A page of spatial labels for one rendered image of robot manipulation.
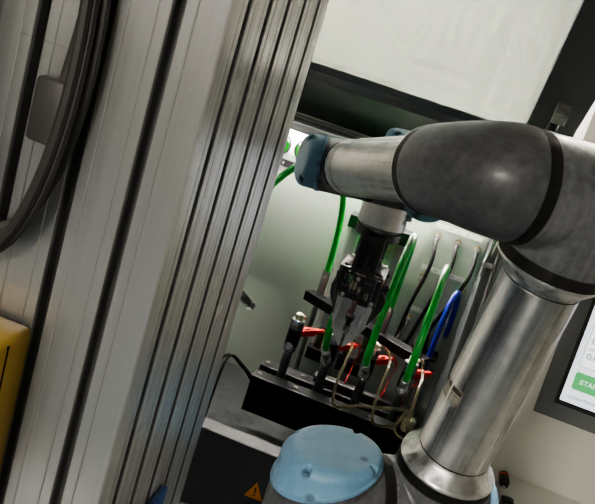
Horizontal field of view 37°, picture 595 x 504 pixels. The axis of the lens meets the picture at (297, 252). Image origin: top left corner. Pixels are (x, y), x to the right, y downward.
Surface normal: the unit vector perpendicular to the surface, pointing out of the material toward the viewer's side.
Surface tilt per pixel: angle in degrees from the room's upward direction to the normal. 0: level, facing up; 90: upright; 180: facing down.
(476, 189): 99
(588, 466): 76
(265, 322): 90
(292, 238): 90
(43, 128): 90
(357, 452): 8
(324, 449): 8
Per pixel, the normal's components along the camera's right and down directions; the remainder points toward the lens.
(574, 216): 0.18, 0.42
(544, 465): -0.17, 0.00
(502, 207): -0.28, 0.47
